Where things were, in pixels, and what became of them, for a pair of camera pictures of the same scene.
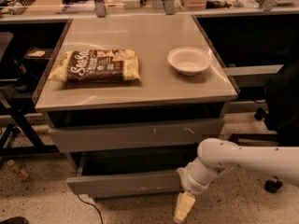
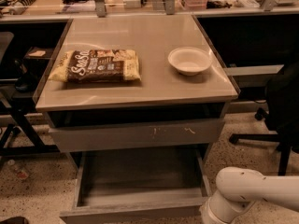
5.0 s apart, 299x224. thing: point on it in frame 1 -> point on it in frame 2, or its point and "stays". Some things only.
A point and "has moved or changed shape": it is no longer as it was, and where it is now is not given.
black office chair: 280,114 stays
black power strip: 21,4 stays
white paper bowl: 189,61 stays
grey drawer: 135,173 has moved or changed shape
